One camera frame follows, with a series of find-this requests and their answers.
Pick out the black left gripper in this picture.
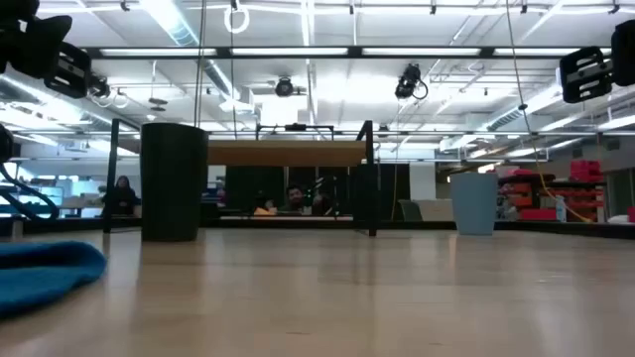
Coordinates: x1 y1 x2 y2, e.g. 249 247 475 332
0 0 92 99

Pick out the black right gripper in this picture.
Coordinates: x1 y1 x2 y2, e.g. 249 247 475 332
559 19 635 104

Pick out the blue plastic cup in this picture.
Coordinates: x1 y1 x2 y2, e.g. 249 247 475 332
449 172 499 236

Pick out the tall black cup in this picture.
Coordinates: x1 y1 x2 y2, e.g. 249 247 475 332
140 122 209 243

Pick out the red storage bin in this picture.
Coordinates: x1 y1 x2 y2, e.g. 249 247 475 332
519 207 558 222
570 159 604 183

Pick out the black storage rack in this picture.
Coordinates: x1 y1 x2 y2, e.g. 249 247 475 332
497 167 607 223

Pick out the person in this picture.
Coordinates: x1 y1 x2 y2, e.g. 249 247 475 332
101 175 143 218
280 183 314 215

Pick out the green chair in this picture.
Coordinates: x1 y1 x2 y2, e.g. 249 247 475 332
398 198 424 222

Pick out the black round ceiling fixture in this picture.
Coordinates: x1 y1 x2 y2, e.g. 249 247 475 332
274 76 295 98

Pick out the blue cloth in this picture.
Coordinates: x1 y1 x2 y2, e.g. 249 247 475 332
0 240 108 318

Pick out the yellow hanging cable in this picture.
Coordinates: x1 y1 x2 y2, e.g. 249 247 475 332
504 0 594 223

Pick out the silver ventilation duct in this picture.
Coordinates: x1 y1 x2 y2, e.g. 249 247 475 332
141 0 239 100

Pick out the black hanging cable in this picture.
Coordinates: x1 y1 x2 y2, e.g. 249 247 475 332
192 0 207 129

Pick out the black overhead light rail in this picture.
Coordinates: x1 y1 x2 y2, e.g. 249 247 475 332
78 45 614 60

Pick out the black aluminium table frame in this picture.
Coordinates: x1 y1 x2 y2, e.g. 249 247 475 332
0 215 635 241

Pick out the white coiled cable ring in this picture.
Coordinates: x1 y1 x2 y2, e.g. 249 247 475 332
222 4 251 35

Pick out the black overhead camera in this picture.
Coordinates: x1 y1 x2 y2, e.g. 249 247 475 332
394 62 429 100

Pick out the black metal shelf frame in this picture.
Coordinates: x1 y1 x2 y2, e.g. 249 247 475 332
102 117 381 238

